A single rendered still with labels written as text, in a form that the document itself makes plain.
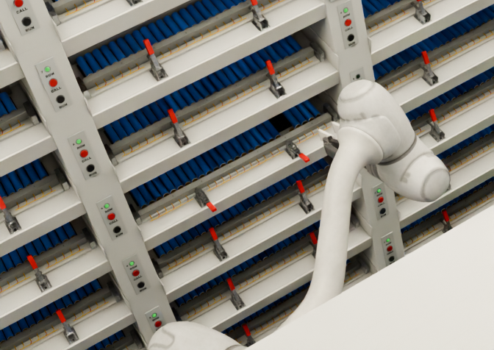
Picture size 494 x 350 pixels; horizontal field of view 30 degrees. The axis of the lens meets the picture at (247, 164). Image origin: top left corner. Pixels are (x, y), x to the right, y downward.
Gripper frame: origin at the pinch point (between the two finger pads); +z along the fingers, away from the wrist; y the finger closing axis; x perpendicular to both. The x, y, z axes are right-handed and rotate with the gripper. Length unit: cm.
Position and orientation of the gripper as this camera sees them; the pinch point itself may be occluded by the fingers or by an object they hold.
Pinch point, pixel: (334, 134)
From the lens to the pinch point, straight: 219.7
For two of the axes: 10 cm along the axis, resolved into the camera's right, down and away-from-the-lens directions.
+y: -8.5, 4.5, -2.6
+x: 3.2, 8.5, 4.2
